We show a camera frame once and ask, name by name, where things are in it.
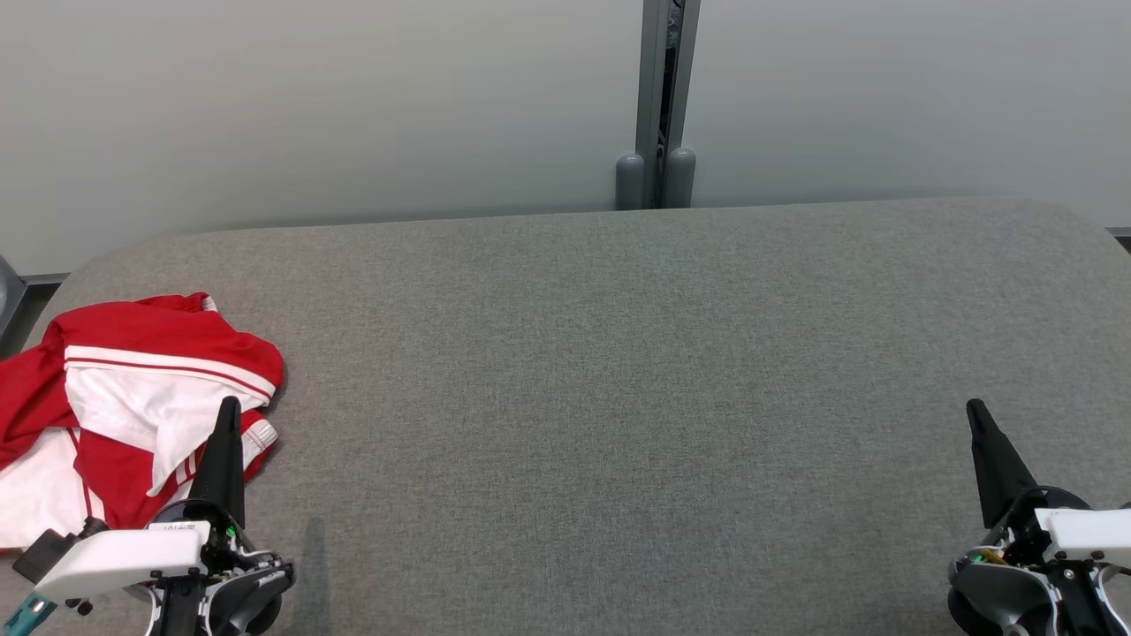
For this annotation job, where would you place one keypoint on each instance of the grey partition post with cylinder feet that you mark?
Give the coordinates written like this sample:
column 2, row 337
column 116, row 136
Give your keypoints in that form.
column 648, row 79

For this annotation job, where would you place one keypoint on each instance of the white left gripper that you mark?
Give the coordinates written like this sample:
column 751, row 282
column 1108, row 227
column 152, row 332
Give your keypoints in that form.
column 124, row 556

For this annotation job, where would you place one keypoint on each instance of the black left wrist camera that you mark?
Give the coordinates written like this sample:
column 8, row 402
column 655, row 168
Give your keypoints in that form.
column 49, row 552

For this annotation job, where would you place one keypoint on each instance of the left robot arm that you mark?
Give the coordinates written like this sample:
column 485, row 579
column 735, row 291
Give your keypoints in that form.
column 256, row 596

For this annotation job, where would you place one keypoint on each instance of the red shorts with white hem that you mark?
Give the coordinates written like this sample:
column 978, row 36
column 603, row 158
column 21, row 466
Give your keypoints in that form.
column 159, row 331

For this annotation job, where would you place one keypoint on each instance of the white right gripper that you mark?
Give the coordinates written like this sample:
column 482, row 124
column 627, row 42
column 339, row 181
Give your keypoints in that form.
column 1082, row 530

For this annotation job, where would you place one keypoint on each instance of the red basketball jersey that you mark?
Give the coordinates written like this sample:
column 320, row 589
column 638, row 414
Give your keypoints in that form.
column 115, row 477

